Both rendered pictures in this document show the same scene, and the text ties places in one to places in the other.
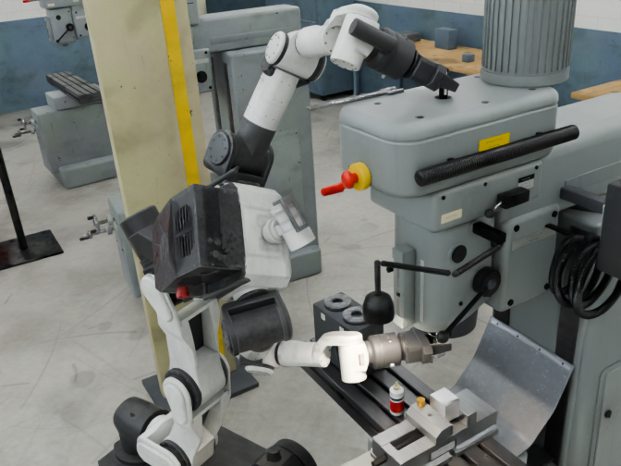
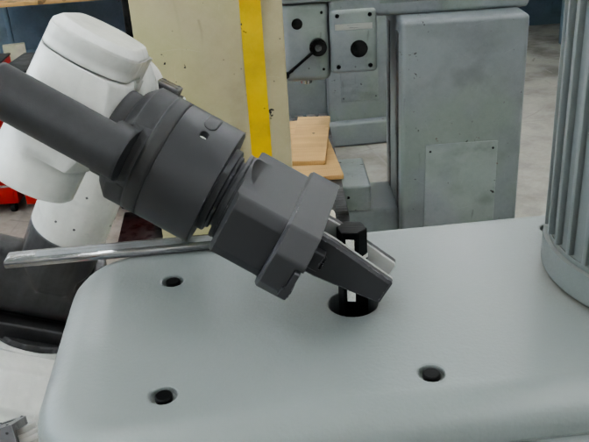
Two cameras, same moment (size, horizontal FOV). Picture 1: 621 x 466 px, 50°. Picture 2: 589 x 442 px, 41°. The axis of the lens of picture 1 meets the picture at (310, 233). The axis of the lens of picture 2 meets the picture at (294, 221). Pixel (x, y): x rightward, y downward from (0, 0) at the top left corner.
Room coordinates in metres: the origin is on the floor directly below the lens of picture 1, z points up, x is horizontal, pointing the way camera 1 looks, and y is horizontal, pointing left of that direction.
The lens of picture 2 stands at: (0.98, -0.49, 2.20)
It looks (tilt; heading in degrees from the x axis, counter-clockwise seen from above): 26 degrees down; 25
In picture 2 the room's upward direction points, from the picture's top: 4 degrees counter-clockwise
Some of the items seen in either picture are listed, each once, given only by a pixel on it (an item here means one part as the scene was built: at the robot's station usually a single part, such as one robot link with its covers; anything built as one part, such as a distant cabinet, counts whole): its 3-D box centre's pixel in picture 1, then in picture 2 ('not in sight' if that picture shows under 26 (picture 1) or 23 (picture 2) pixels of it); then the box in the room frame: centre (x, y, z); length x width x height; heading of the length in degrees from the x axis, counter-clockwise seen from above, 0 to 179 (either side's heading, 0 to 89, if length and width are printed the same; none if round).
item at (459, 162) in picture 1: (500, 153); not in sight; (1.33, -0.41, 1.79); 0.45 x 0.04 x 0.04; 120
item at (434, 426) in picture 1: (428, 421); not in sight; (1.38, -0.28, 1.02); 0.12 x 0.06 x 0.04; 31
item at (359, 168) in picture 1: (359, 176); not in sight; (1.33, -0.11, 1.76); 0.06 x 0.02 x 0.06; 30
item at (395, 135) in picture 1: (447, 130); (374, 388); (1.45, -0.33, 1.81); 0.47 x 0.26 x 0.16; 120
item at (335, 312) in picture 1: (347, 333); not in sight; (1.80, -0.10, 1.03); 0.22 x 0.12 x 0.20; 33
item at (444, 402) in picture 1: (444, 405); not in sight; (1.41, -0.33, 1.05); 0.06 x 0.05 x 0.06; 31
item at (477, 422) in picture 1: (435, 427); not in sight; (1.39, -0.31, 0.99); 0.35 x 0.15 x 0.11; 121
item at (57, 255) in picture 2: (355, 98); (150, 246); (1.46, -0.12, 1.89); 0.24 x 0.04 x 0.01; 119
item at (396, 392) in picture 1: (396, 397); not in sight; (1.53, -0.22, 0.99); 0.04 x 0.04 x 0.11
